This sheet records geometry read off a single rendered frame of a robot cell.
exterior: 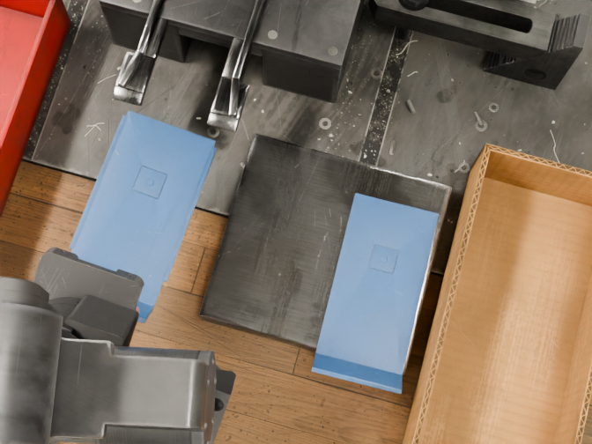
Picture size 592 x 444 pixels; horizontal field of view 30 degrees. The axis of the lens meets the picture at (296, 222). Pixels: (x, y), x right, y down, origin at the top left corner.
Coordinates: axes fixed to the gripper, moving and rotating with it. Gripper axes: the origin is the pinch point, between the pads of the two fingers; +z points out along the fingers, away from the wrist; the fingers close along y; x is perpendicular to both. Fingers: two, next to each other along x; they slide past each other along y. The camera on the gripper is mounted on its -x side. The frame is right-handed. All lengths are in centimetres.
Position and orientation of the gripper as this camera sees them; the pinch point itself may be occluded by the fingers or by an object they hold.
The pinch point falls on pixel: (100, 298)
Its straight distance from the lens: 79.7
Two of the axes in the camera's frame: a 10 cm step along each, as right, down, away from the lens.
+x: -9.4, -3.3, -0.4
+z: 0.4, -2.2, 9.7
